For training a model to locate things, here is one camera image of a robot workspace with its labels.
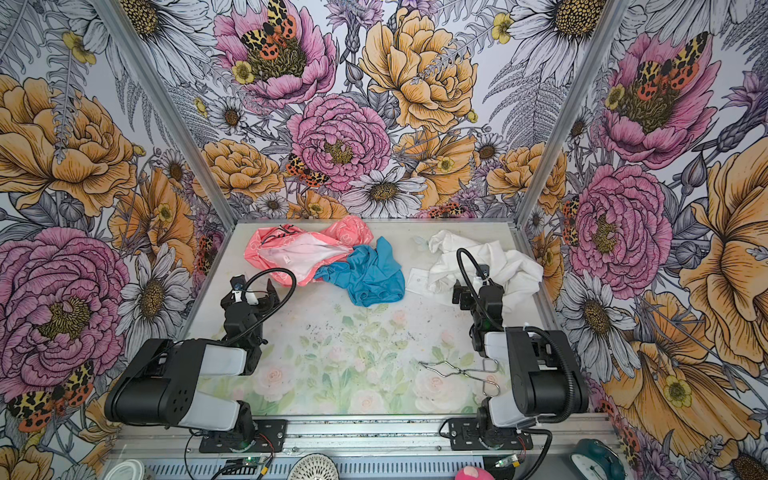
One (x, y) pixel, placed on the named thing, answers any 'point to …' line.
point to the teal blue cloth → (371, 276)
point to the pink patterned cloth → (306, 253)
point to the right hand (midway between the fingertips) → (473, 287)
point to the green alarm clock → (595, 460)
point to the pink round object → (473, 473)
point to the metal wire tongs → (445, 369)
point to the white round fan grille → (314, 466)
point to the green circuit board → (250, 461)
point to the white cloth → (511, 271)
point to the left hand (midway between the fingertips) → (256, 290)
